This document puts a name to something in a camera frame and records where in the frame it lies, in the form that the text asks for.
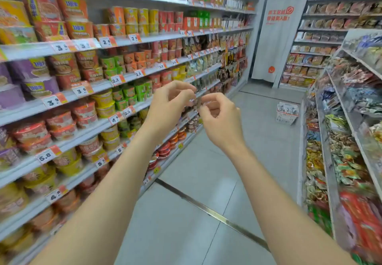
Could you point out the white bakery display shelf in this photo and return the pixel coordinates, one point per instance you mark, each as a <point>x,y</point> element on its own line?
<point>310,53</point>

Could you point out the person's left hand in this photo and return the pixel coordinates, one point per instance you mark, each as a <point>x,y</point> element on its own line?
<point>170,109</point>

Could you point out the person's left forearm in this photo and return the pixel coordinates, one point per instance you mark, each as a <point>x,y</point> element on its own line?
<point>104,208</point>

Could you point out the white noodle display shelf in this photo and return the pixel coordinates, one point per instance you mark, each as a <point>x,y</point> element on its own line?
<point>18,115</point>

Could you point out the person's right forearm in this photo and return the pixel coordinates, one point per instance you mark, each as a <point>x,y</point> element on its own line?
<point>283,214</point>

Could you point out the rows of wrapped bakery packets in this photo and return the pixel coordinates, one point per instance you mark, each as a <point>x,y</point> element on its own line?
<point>331,7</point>

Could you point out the white door banner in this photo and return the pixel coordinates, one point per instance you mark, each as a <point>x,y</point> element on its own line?
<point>274,50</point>

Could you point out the rows of instant noodle cups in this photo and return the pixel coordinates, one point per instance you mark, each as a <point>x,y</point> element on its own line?
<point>71,8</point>

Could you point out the white snack display shelf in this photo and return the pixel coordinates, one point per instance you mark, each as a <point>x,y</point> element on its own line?
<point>329,178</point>

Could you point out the person's right hand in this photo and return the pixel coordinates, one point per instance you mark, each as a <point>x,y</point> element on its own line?
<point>223,124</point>

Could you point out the rows of colourful snack packets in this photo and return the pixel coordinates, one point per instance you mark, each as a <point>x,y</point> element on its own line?
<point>346,166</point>

